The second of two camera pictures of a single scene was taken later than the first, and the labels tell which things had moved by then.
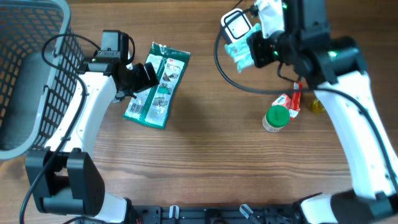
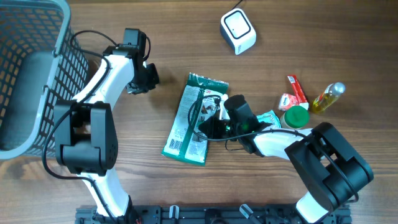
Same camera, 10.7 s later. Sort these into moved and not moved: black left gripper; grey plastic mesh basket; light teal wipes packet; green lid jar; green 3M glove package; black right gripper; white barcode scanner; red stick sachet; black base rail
Moved: black right gripper; green lid jar; green 3M glove package; light teal wipes packet; red stick sachet
Not moved: black base rail; black left gripper; white barcode scanner; grey plastic mesh basket
